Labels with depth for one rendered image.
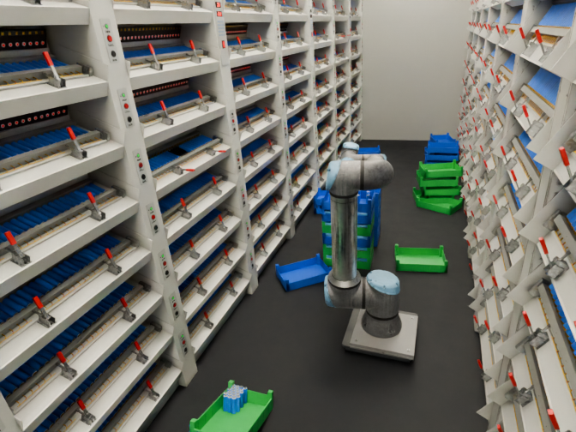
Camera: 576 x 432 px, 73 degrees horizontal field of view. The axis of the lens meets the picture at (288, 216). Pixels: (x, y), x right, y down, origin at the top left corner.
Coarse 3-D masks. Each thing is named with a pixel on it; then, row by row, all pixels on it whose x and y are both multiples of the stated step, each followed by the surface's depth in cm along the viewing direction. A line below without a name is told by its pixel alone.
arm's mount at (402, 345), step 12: (360, 312) 200; (360, 324) 191; (408, 324) 189; (360, 336) 183; (372, 336) 183; (396, 336) 182; (408, 336) 181; (360, 348) 179; (372, 348) 176; (384, 348) 175; (396, 348) 175; (408, 348) 174
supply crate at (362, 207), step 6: (366, 192) 247; (372, 192) 244; (324, 198) 237; (372, 198) 236; (324, 204) 238; (330, 204) 237; (360, 204) 231; (366, 204) 230; (372, 204) 236; (360, 210) 232; (366, 210) 231
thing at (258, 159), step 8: (264, 136) 264; (272, 136) 262; (248, 144) 246; (256, 144) 250; (264, 144) 255; (272, 144) 262; (280, 144) 262; (248, 152) 237; (256, 152) 239; (264, 152) 248; (272, 152) 248; (280, 152) 260; (248, 160) 227; (256, 160) 234; (264, 160) 237; (272, 160) 249; (248, 168) 223; (256, 168) 226; (248, 176) 216
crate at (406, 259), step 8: (400, 248) 259; (408, 248) 258; (416, 248) 257; (424, 248) 256; (440, 248) 252; (400, 256) 259; (408, 256) 258; (416, 256) 257; (424, 256) 256; (432, 256) 256; (440, 256) 255; (400, 264) 243; (408, 264) 241; (416, 264) 240; (424, 264) 239; (432, 264) 239; (440, 264) 247; (432, 272) 241; (440, 272) 239
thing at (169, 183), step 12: (204, 132) 197; (216, 132) 195; (156, 144) 168; (228, 144) 195; (180, 156) 173; (204, 156) 179; (216, 156) 183; (192, 168) 167; (204, 168) 176; (156, 180) 142; (168, 180) 154; (180, 180) 159; (156, 192) 145; (168, 192) 154
